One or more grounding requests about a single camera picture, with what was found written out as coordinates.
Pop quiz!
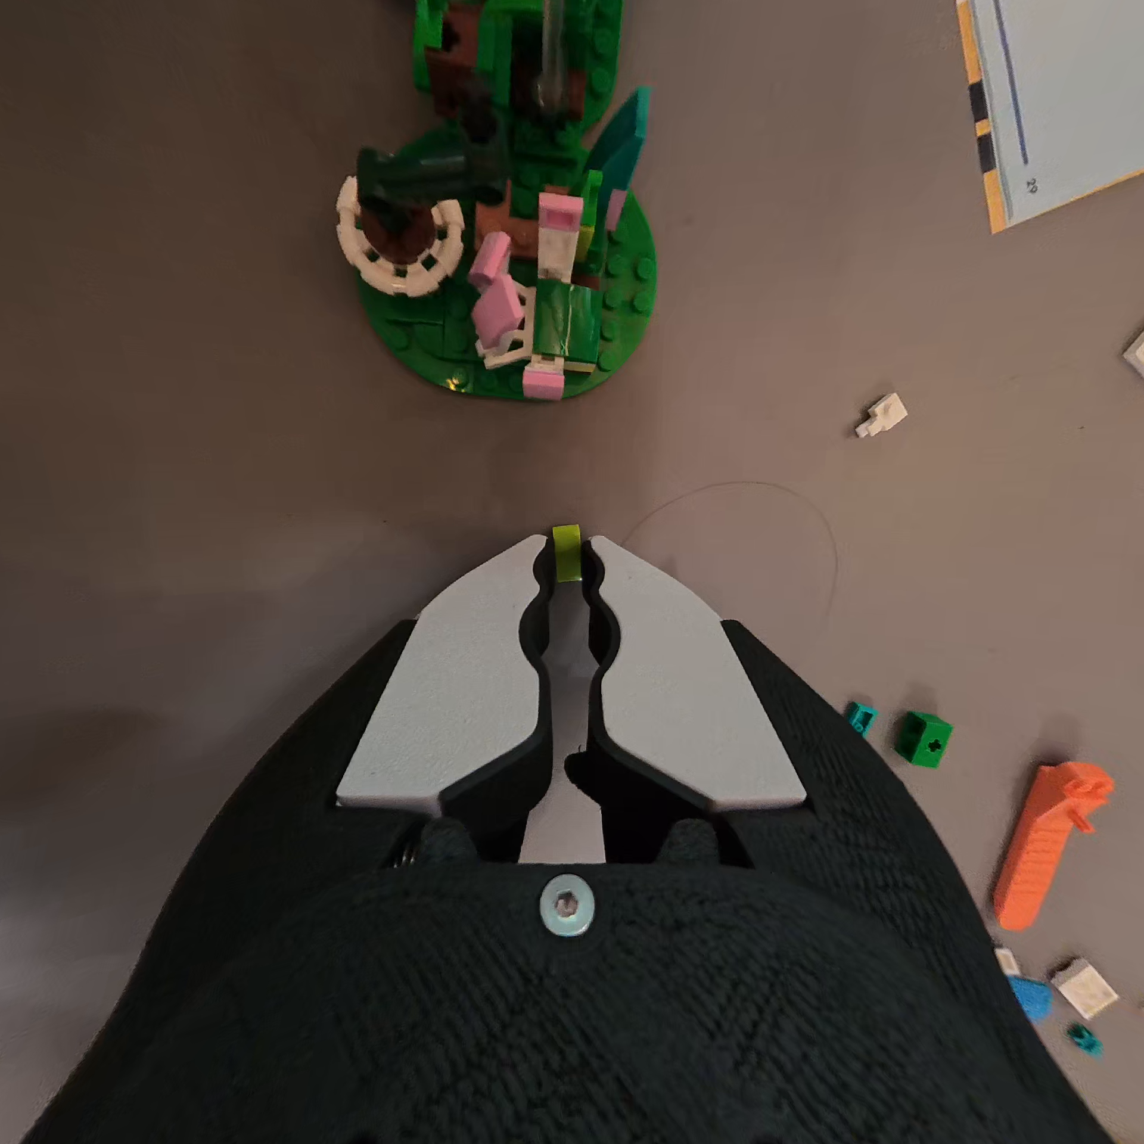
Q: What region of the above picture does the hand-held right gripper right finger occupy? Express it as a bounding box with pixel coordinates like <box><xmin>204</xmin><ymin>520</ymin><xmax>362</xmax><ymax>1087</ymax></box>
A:
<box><xmin>563</xmin><ymin>534</ymin><xmax>808</xmax><ymax>866</ymax></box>

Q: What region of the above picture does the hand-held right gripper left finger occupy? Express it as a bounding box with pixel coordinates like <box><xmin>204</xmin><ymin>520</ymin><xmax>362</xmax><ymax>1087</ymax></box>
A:
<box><xmin>337</xmin><ymin>534</ymin><xmax>552</xmax><ymax>866</ymax></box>

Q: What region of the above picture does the green lego garden model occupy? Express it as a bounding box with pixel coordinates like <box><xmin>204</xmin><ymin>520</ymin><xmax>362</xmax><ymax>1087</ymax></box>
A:
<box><xmin>335</xmin><ymin>0</ymin><xmax>659</xmax><ymax>403</ymax></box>

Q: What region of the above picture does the green lego brick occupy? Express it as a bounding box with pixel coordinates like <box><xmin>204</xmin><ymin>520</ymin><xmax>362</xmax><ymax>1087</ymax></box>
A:
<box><xmin>894</xmin><ymin>710</ymin><xmax>955</xmax><ymax>769</ymax></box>

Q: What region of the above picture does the white square lego tile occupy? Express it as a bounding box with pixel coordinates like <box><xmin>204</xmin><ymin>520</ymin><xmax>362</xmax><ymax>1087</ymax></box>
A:
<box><xmin>1050</xmin><ymin>959</ymin><xmax>1121</xmax><ymax>1020</ymax></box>

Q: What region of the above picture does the lego instruction booklet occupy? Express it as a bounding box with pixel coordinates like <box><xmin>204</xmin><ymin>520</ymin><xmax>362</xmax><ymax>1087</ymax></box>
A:
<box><xmin>956</xmin><ymin>0</ymin><xmax>1144</xmax><ymax>236</ymax></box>

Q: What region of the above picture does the orange brick separator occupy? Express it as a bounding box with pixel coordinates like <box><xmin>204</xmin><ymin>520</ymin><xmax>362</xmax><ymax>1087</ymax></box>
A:
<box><xmin>994</xmin><ymin>761</ymin><xmax>1117</xmax><ymax>933</ymax></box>

